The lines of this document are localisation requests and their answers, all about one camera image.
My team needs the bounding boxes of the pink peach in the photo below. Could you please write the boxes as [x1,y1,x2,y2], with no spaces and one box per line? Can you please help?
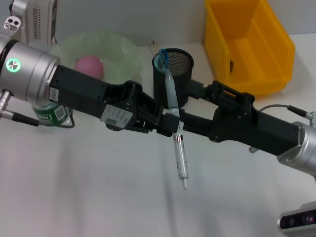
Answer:
[75,55,104,80]

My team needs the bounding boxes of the black mesh pen holder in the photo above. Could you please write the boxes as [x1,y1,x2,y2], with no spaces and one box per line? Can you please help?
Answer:
[152,48,195,109]

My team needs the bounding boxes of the left gripper cable with connector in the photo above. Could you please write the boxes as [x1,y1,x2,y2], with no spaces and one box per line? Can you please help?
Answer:
[0,90,76,129]

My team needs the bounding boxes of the blue capped scissors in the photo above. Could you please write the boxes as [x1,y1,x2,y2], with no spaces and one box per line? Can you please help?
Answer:
[154,48,171,73]

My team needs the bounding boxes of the green glass fruit plate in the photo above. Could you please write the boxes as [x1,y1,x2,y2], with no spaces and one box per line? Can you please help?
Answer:
[50,30,144,86]

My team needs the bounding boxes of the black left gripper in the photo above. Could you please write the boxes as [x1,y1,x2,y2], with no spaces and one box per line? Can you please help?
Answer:
[48,65,171,131]

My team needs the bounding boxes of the transparent plastic ruler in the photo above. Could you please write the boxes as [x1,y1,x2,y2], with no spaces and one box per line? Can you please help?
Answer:
[149,39,161,57]

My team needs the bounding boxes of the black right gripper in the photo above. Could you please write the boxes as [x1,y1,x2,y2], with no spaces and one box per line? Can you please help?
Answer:
[178,79,301,157]

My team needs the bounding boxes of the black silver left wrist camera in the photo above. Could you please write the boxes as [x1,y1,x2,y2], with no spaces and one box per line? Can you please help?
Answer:
[0,0,59,46]

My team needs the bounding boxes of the white grey ballpoint pen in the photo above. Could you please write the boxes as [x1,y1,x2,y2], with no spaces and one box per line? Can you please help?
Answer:
[164,69,190,190]

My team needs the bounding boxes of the yellow plastic storage bin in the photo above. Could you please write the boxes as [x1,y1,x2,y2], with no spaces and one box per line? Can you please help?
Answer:
[204,0,296,97]

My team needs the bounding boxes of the clear water bottle green label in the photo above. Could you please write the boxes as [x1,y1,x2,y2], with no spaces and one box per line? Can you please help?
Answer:
[32,103,75,134]

